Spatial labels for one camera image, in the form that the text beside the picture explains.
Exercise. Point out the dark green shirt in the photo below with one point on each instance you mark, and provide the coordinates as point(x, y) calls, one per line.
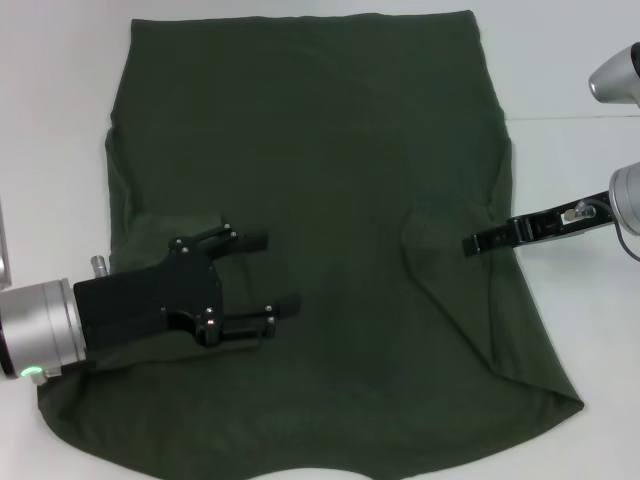
point(350, 175)

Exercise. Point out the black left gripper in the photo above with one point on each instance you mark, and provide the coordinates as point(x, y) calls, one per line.
point(140, 295)

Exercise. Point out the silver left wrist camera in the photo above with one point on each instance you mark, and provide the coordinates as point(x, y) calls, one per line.
point(3, 250)

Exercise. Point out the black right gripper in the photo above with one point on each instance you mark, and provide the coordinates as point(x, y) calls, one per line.
point(550, 225)

